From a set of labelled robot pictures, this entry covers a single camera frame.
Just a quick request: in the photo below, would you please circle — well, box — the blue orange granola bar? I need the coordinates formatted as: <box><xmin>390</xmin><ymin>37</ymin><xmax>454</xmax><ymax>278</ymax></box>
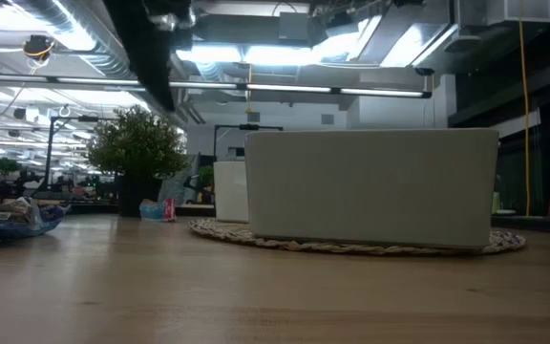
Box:
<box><xmin>0</xmin><ymin>196</ymin><xmax>72</xmax><ymax>243</ymax></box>

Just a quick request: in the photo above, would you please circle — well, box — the long LED light bar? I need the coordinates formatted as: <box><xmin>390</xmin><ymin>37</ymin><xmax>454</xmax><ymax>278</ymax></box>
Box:
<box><xmin>0</xmin><ymin>72</ymin><xmax>434</xmax><ymax>99</ymax></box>

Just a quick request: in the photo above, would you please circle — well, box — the grey plastic bin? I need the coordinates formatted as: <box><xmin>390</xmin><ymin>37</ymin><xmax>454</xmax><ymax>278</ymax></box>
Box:
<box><xmin>243</xmin><ymin>127</ymin><xmax>500</xmax><ymax>249</ymax></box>

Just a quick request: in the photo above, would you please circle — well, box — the blue granola bar red end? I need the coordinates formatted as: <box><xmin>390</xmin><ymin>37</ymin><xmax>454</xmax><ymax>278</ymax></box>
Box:
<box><xmin>138</xmin><ymin>197</ymin><xmax>178</xmax><ymax>223</ymax></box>

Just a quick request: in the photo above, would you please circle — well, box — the black camera stand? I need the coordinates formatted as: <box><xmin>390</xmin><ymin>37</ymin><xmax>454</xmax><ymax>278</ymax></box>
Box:
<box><xmin>40</xmin><ymin>114</ymin><xmax>114</xmax><ymax>193</ymax></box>

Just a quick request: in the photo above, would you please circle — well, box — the white plastic bin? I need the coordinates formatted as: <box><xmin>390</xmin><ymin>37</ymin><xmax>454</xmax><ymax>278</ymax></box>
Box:
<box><xmin>213</xmin><ymin>161</ymin><xmax>251</xmax><ymax>224</ymax></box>

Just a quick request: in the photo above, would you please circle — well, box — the round woven mat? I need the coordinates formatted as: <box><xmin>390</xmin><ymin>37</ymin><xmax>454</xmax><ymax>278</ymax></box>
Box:
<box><xmin>187</xmin><ymin>217</ymin><xmax>528</xmax><ymax>256</ymax></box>

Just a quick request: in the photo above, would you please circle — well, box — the green potted plant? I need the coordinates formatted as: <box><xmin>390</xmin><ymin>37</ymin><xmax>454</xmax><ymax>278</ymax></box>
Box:
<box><xmin>85</xmin><ymin>105</ymin><xmax>191</xmax><ymax>219</ymax></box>

